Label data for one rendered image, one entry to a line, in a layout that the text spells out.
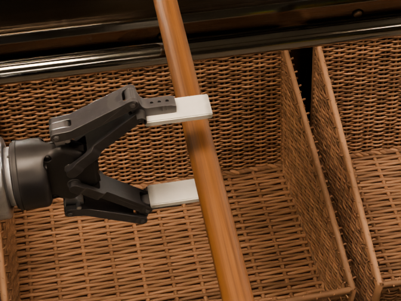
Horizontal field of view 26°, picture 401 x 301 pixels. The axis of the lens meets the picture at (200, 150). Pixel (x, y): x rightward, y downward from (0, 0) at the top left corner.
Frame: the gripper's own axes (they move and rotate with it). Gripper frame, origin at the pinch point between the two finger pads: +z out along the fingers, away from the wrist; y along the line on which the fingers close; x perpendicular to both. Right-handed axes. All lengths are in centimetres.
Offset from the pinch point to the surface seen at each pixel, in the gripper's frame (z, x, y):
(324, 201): 25, -22, 43
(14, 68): -19.6, -18.9, 1.9
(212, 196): 0.0, 7.5, -1.4
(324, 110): 31, -42, 43
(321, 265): 26, -20, 58
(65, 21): -13, -53, 24
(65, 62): -13.4, -18.9, 2.0
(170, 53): -0.8, -14.9, -1.1
